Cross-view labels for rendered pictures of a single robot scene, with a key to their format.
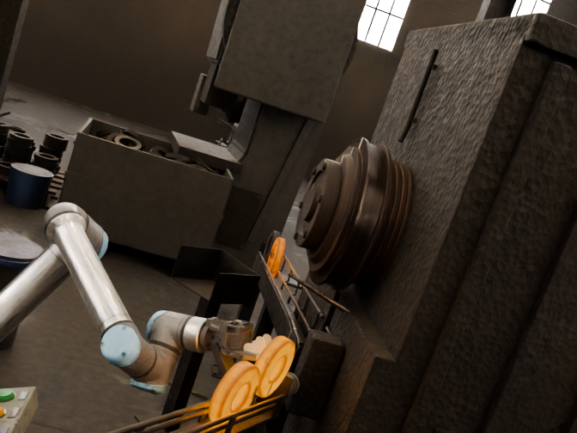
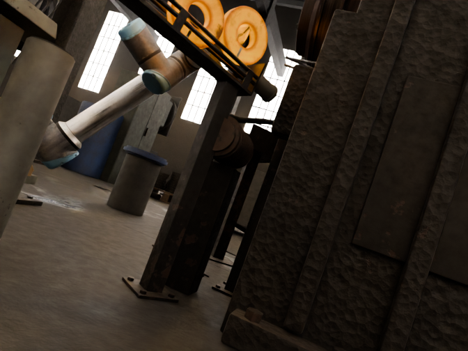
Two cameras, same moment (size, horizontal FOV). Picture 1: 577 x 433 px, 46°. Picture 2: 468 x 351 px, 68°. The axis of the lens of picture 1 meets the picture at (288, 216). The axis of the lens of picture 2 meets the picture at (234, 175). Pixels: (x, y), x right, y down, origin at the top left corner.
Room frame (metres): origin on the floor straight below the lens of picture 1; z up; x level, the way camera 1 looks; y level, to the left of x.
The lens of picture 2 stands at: (0.79, -0.63, 0.30)
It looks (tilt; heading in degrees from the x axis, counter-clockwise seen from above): 4 degrees up; 27
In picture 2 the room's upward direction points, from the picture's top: 20 degrees clockwise
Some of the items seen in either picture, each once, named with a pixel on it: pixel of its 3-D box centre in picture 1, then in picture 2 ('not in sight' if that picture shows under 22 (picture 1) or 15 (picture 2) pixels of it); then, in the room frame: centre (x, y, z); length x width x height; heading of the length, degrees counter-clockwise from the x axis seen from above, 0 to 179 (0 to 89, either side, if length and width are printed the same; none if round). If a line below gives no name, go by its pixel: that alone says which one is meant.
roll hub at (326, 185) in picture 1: (316, 204); (311, 21); (2.04, -0.07, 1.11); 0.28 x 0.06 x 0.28; 10
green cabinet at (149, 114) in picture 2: not in sight; (129, 131); (4.42, 3.05, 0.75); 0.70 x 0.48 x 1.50; 10
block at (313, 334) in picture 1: (315, 374); (298, 104); (1.83, -0.22, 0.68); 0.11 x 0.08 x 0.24; 100
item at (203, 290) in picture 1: (191, 344); (238, 194); (2.50, 0.19, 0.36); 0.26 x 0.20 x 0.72; 45
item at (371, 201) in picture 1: (346, 213); (335, 26); (2.06, -0.16, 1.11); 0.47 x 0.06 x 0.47; 10
